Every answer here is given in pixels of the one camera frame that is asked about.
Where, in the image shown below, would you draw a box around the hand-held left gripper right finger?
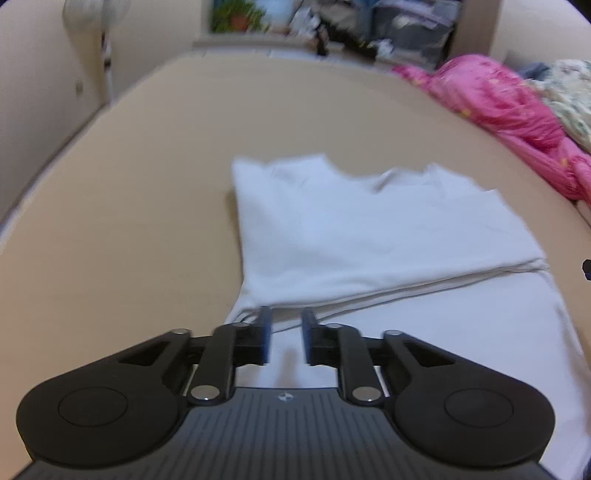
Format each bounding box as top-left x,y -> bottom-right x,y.
300,306 -> 468,408

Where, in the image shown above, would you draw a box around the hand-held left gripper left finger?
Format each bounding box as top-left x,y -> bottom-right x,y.
115,305 -> 274,408

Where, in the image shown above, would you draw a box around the white t-shirt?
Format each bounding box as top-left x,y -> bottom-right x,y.
225,154 -> 591,480

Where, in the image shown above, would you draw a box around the pile of dark clothes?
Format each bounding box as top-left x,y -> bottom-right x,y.
288,0 -> 385,59

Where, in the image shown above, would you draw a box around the pale floral quilt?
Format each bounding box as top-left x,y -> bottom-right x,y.
539,59 -> 591,154

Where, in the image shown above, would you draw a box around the beige bed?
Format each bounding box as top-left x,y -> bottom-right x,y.
0,48 -> 591,480

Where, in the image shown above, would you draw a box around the pink floral quilt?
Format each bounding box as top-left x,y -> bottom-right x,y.
392,54 -> 591,202

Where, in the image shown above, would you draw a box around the grey-blue cloth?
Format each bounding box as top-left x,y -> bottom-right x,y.
522,62 -> 553,82

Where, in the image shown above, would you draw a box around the wooden wardrobe shelf unit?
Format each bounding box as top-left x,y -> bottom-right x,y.
451,0 -> 505,62

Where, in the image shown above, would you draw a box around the clear plastic storage bin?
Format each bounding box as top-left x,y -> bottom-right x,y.
372,0 -> 456,71

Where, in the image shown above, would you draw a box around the potted green plant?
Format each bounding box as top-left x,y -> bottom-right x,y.
210,0 -> 271,34

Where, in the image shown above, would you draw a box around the white standing fan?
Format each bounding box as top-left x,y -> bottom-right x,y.
62,0 -> 133,108

